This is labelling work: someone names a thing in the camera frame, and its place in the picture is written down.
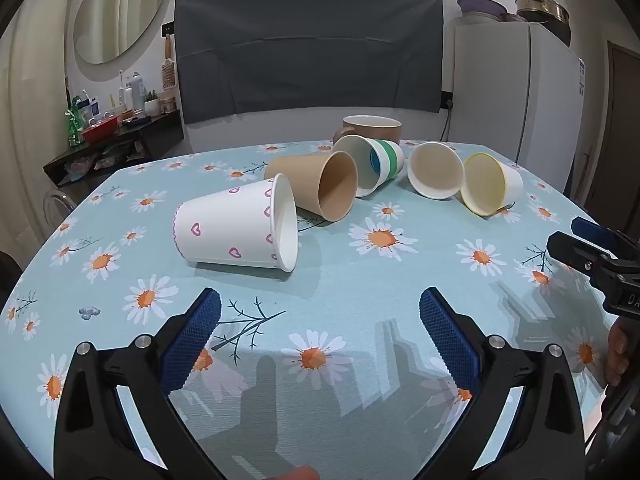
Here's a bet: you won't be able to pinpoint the beige curtain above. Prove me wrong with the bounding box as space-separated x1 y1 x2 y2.
0 0 76 281

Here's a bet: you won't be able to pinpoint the purple pot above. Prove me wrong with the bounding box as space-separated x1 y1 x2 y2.
457 0 509 23

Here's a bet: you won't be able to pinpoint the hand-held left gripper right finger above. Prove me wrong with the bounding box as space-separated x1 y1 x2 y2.
419 287 586 480

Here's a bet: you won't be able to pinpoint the brown door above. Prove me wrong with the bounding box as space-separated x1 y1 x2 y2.
582 40 640 221

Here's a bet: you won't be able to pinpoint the green plastic bottle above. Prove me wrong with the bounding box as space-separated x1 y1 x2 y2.
66 97 84 147

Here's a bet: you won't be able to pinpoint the white paper cup pink hearts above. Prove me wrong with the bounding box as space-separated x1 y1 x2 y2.
173 174 299 273

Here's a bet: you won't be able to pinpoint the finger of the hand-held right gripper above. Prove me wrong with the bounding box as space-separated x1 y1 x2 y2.
546 231 618 286
571 216 640 261

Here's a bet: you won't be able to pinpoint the white cup green stripe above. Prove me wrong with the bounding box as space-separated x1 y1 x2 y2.
332 135 405 198

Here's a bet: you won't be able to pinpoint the brown ceramic mug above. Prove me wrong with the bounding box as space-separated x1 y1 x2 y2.
332 115 402 147

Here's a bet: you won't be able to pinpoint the dark side table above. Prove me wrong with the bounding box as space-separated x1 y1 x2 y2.
42 110 184 187

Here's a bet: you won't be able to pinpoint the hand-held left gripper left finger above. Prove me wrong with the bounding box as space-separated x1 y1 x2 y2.
53 287 236 480

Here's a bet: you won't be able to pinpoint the oval wall mirror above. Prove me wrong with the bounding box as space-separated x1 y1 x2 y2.
73 0 169 65

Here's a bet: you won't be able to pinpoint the white cup yellow rim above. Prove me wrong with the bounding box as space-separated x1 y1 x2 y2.
460 152 524 217

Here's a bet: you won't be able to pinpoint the clear plastic chair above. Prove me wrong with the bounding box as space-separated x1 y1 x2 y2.
42 187 79 231

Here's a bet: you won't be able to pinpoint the plain white paper cup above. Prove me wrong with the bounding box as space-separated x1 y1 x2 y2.
407 141 465 202

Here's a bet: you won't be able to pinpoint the brown paper cup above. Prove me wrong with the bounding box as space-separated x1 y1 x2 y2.
264 150 359 222

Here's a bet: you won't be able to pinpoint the person's right hand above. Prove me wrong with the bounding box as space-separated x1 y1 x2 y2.
606 317 632 387

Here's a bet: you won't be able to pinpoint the wooden hairbrush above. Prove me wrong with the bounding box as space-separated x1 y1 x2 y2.
161 35 177 92

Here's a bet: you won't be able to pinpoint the white refrigerator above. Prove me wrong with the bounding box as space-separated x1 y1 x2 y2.
447 19 587 186

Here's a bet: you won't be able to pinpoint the black power cable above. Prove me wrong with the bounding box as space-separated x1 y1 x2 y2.
439 92 456 142

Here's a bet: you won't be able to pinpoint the blue daisy tablecloth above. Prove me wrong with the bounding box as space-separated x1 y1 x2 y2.
0 139 623 480

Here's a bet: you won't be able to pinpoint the dark grey cloth cover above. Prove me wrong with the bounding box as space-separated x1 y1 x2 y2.
173 0 445 125

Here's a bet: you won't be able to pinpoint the steel pot with lid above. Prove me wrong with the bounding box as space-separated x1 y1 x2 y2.
515 0 571 25

